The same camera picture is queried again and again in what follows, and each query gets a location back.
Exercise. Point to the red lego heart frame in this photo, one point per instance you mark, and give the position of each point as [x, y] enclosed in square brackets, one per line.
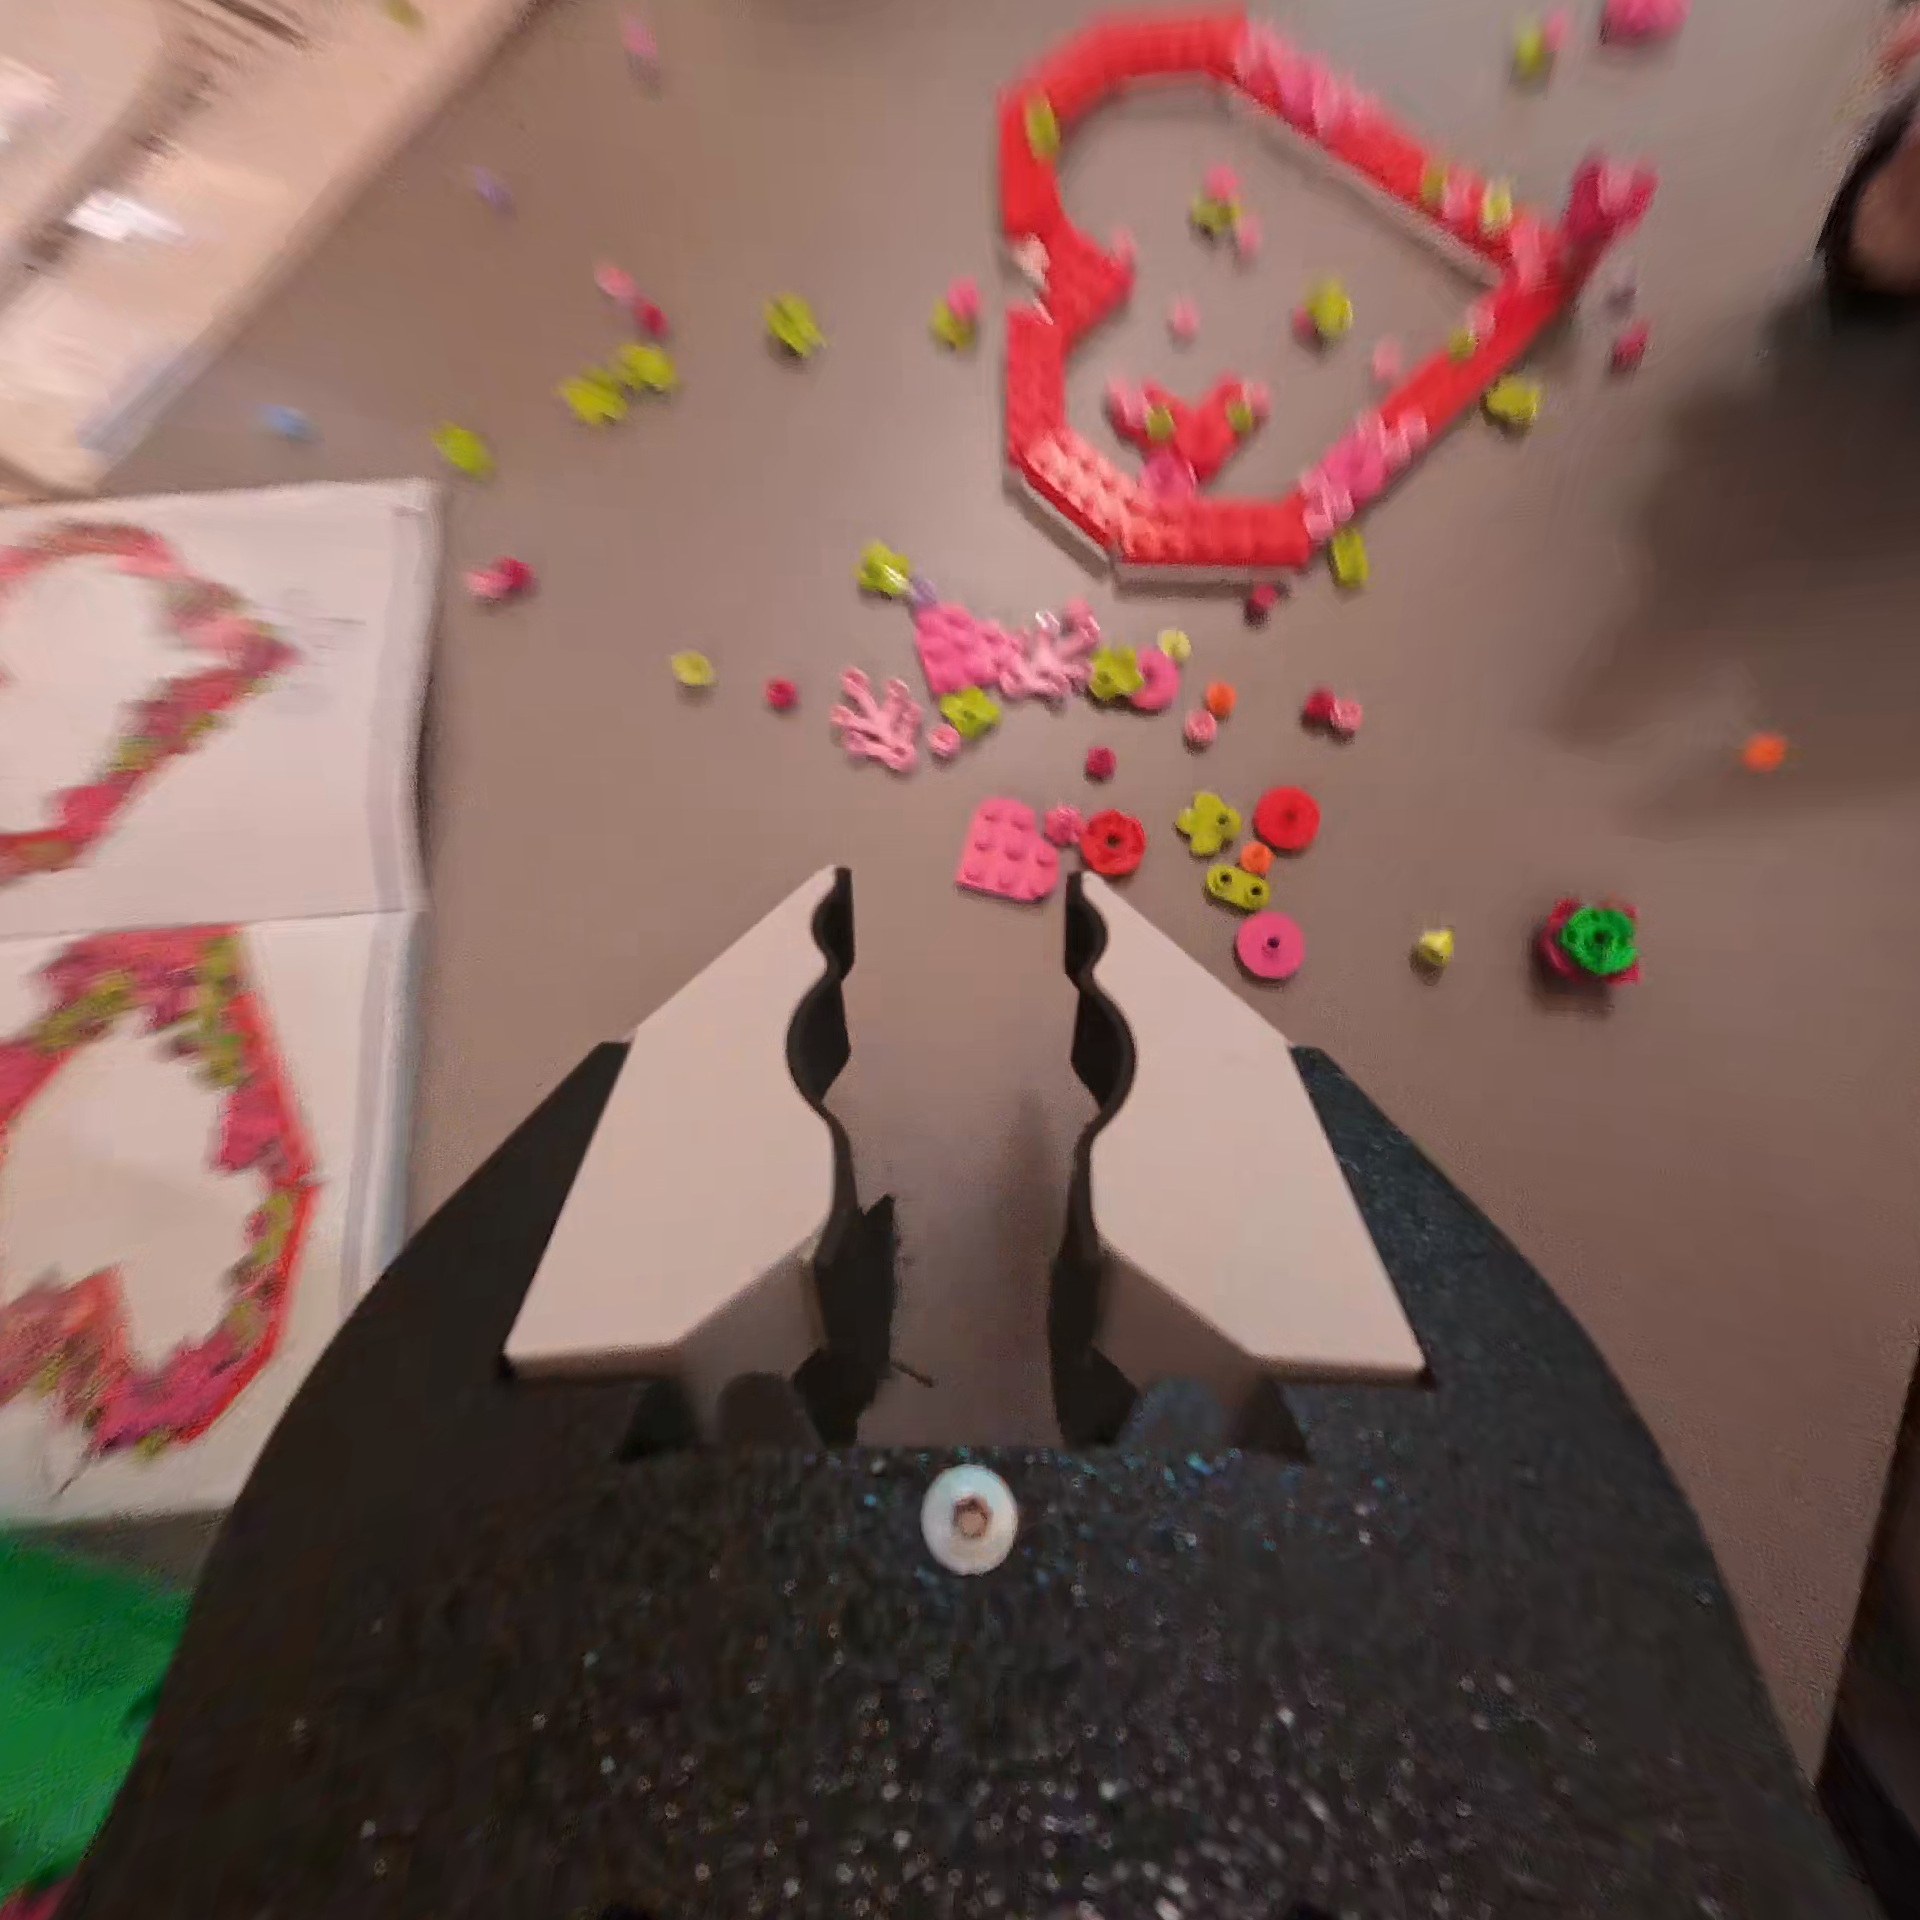
[1050, 405]

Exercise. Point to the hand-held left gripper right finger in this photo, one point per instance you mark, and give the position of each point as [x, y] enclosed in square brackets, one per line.
[1243, 1231]

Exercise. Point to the lego instruction booklet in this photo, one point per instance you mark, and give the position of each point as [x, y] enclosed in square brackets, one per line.
[181, 839]

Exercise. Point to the magenta lego plate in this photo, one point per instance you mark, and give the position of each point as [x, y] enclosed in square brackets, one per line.
[1003, 853]

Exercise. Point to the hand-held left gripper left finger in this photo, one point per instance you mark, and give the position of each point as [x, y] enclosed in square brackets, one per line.
[674, 1201]

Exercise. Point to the scattered loose lego pieces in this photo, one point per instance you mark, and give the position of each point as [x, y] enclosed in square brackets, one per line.
[961, 647]

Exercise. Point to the green and red lego flower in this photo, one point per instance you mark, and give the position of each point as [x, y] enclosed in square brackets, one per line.
[1593, 941]

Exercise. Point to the pink round lego disc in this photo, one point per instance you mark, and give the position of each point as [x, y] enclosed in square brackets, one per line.
[1270, 950]

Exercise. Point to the green plastic bin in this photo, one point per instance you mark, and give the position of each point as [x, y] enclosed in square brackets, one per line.
[59, 1695]

